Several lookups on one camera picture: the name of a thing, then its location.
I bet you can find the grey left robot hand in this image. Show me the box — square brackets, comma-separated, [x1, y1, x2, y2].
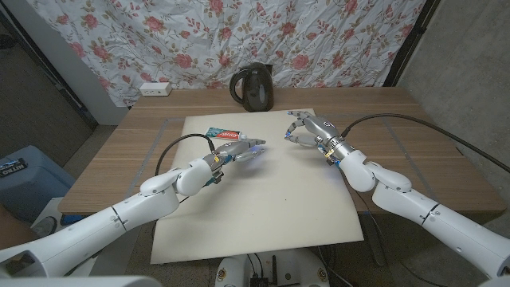
[202, 138, 267, 168]

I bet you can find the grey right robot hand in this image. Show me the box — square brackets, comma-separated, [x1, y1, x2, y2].
[284, 110, 355, 160]

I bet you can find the cream foam board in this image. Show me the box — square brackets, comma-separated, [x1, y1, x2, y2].
[150, 108, 364, 265]

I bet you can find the Colgate toothpaste tube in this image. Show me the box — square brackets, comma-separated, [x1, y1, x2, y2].
[205, 127, 248, 141]

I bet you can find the black electric kettle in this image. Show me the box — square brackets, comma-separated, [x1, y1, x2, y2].
[229, 61, 275, 114]

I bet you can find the white power strip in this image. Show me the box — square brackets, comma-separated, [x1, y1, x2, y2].
[139, 81, 173, 97]

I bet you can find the floral backdrop cloth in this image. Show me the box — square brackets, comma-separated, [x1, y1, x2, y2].
[25, 0, 427, 108]

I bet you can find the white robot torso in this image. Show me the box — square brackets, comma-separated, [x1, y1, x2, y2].
[0, 250, 331, 287]

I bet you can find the black backdrop stand pole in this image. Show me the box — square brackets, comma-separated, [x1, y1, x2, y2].
[382, 0, 441, 88]

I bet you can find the grey table leg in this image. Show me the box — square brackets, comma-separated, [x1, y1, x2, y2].
[360, 213, 387, 267]

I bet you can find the white box with round dial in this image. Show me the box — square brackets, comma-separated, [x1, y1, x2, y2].
[31, 197, 80, 239]

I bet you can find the blue plastic bin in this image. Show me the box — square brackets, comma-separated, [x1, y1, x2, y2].
[0, 145, 77, 222]

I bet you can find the black left wrist camera module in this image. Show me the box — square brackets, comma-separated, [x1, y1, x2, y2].
[205, 169, 224, 187]

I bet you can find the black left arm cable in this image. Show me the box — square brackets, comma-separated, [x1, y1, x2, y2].
[153, 133, 218, 240]

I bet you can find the thin black hanging cable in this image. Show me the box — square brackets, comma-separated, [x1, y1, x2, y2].
[349, 186, 399, 282]

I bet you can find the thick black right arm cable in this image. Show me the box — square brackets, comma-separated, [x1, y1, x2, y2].
[340, 112, 510, 175]

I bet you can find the black slanted floor rail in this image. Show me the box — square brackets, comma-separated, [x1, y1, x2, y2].
[0, 3, 99, 129]

